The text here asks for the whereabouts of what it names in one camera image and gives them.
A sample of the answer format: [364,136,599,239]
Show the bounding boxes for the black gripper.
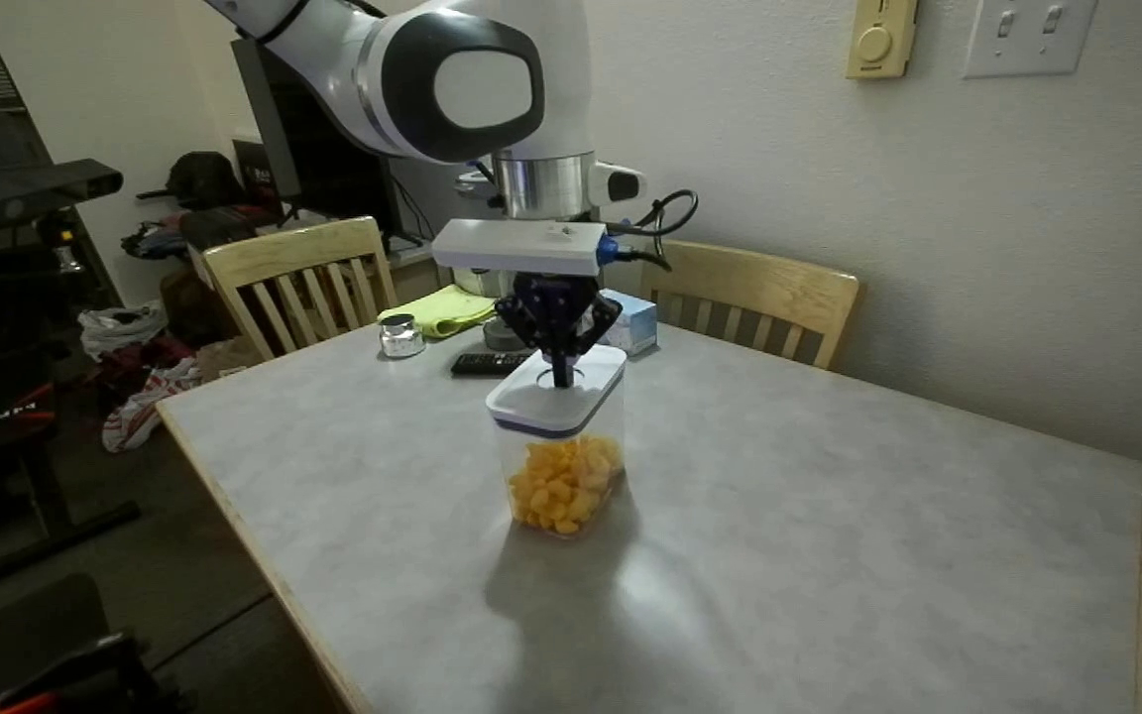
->
[493,269,628,389]

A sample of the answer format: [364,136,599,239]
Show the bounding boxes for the white rounded box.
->
[483,341,629,441]

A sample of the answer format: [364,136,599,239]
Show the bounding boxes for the clear plastic storage jar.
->
[497,417,629,540]

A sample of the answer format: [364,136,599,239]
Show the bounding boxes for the small glass jar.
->
[374,309,427,366]

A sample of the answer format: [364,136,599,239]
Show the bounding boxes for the blue tissue box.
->
[595,290,661,360]

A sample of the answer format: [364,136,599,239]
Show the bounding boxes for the small white container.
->
[450,269,513,300]

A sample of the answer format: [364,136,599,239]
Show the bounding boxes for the black remote control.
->
[450,344,522,380]

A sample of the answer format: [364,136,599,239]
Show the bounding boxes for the yellow puffed snacks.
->
[505,433,629,540]

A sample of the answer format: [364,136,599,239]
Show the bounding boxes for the wooden slat-back chair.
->
[197,215,401,366]
[647,232,863,374]

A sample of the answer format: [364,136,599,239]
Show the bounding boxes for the black monitor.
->
[225,34,405,240]

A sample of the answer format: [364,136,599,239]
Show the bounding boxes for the pile of clothes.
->
[72,298,257,456]

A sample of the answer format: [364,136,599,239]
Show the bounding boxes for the black equipment stand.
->
[0,215,147,586]

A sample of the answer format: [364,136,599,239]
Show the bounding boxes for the black and red bag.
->
[0,629,184,714]

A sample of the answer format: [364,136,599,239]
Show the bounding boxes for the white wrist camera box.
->
[427,215,611,280]

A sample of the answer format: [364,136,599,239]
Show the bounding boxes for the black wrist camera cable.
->
[602,186,706,272]

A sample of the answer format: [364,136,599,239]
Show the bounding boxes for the beige wall thermostat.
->
[843,0,924,83]

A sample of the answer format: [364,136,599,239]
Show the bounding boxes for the black stereo camera bar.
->
[0,155,126,225]

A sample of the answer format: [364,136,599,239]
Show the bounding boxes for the white light switch plate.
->
[961,0,1103,80]

